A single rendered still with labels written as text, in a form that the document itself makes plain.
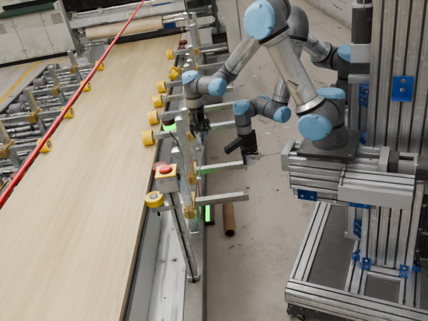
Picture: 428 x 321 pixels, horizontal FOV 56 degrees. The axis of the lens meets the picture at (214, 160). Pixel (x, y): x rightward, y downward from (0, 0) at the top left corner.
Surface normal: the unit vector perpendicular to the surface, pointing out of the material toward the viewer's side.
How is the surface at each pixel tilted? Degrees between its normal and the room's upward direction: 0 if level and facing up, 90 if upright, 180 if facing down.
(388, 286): 0
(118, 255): 0
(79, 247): 0
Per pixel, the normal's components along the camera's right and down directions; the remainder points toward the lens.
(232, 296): -0.15, -0.84
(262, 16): -0.59, 0.41
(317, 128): -0.44, 0.63
